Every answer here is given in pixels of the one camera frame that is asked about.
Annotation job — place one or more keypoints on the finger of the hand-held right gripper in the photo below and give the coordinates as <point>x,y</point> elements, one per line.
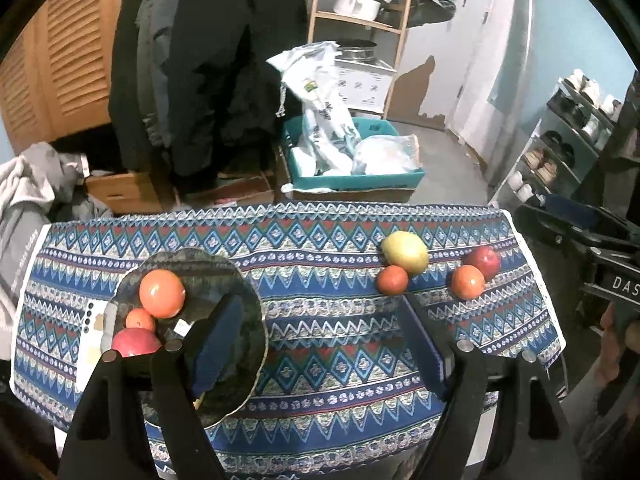
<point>550,232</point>
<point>570,209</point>

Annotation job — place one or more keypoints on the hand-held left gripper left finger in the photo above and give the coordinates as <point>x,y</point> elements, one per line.
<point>220,345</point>

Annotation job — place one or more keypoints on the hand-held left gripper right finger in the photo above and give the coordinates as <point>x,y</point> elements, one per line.
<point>422,355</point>

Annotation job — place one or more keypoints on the dark glass plate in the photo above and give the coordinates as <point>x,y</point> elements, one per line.
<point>210,275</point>

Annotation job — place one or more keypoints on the orange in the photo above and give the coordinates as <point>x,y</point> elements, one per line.
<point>468,281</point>
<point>161,292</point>

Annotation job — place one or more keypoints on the small tangerine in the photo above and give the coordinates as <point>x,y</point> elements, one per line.
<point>140,320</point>
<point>392,280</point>

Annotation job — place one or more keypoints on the red apple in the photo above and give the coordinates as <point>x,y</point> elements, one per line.
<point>482,261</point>
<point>135,342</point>

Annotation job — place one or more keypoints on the person's right forearm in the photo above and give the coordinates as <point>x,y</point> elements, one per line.
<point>595,410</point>

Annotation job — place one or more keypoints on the person's right hand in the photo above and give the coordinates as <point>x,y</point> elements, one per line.
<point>612,335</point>

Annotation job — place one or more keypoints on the shoe rack with shoes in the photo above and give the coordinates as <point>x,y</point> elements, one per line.
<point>545,167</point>

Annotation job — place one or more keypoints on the yellow-green lemon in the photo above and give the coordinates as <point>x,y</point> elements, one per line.
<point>405,252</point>

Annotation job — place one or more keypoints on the patterned blue tablecloth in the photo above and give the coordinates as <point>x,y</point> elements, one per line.
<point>325,310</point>

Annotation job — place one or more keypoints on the white paper card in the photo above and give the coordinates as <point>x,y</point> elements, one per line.
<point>92,350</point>

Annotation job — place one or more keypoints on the flat cardboard box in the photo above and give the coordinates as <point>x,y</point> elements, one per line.
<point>235,192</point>

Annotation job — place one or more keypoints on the white door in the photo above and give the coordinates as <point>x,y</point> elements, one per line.
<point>465,60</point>

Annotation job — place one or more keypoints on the clear plastic bag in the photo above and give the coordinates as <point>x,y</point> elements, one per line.
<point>385,152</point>

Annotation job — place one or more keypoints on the teal plastic crate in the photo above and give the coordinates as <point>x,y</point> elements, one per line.
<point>350,182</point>

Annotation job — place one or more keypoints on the grey printed hoodie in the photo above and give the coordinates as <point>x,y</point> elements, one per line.
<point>20,240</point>

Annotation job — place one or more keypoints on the grey clothes pile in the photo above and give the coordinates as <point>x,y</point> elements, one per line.
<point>75,170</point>

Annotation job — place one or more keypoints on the white plastic basket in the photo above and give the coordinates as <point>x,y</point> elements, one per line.
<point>365,85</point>

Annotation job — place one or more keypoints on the white rice bag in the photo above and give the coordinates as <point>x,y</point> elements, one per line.
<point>320,110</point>

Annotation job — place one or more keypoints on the white fleece garment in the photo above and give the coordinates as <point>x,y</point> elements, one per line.
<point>25,175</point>

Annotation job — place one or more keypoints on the steel pot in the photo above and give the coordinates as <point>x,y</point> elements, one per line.
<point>357,52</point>

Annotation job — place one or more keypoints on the wooden shelf rack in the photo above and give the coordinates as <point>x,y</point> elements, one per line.
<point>355,22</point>

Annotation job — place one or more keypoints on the black jacket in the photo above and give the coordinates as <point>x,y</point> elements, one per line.
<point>225,60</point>

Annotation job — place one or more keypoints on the dark grey jacket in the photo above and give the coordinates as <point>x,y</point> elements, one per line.
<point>155,60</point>

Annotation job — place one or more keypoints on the white pot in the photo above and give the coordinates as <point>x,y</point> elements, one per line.
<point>355,7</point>

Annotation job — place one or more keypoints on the wooden louvered wardrobe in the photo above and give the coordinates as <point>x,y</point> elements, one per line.
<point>65,60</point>

